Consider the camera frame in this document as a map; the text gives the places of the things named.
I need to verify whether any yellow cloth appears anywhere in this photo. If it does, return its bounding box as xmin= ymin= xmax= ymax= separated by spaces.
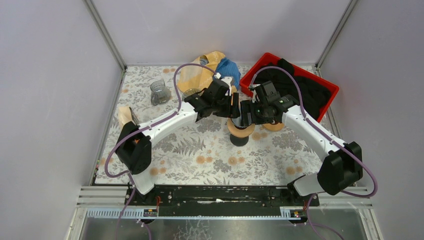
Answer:
xmin=177 ymin=51 xmax=238 ymax=92

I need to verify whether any black cloth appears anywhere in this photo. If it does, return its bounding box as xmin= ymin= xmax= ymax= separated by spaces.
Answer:
xmin=254 ymin=58 xmax=331 ymax=120

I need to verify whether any wooden ring holder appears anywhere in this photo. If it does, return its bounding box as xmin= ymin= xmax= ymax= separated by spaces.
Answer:
xmin=227 ymin=118 xmax=256 ymax=138
xmin=262 ymin=123 xmax=285 ymax=132

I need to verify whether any floral table mat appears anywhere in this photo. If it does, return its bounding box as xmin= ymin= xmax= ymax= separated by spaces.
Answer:
xmin=95 ymin=64 xmax=346 ymax=186

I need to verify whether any white paper coffee filter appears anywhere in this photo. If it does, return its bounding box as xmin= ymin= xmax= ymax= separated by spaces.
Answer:
xmin=231 ymin=117 xmax=246 ymax=129

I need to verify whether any dark glass carafe red rim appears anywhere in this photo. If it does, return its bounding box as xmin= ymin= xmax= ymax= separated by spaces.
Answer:
xmin=229 ymin=134 xmax=249 ymax=147

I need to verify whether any blue cloth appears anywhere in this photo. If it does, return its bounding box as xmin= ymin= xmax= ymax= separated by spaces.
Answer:
xmin=215 ymin=57 xmax=241 ymax=90

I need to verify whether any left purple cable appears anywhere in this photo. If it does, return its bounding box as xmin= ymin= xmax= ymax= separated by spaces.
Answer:
xmin=104 ymin=63 xmax=221 ymax=240

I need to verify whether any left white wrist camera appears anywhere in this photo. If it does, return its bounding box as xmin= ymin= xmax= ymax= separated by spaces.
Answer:
xmin=213 ymin=72 xmax=234 ymax=96

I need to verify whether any orange filter holder box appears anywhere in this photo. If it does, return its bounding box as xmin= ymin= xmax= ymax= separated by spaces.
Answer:
xmin=117 ymin=106 xmax=139 ymax=129

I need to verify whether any clear glass pitcher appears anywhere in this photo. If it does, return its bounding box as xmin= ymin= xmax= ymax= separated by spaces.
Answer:
xmin=150 ymin=79 xmax=172 ymax=106

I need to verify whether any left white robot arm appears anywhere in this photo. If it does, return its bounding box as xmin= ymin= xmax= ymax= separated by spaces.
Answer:
xmin=114 ymin=76 xmax=240 ymax=206

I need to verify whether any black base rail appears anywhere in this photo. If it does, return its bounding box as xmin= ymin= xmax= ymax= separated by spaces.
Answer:
xmin=124 ymin=185 xmax=308 ymax=217

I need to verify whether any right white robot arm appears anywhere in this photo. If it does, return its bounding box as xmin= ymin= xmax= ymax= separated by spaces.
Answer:
xmin=239 ymin=81 xmax=363 ymax=206

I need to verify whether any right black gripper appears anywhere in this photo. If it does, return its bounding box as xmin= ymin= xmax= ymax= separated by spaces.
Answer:
xmin=240 ymin=99 xmax=274 ymax=127

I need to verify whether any clear grey glass dripper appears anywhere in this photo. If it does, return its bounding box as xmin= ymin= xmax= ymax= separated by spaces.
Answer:
xmin=182 ymin=88 xmax=201 ymax=100

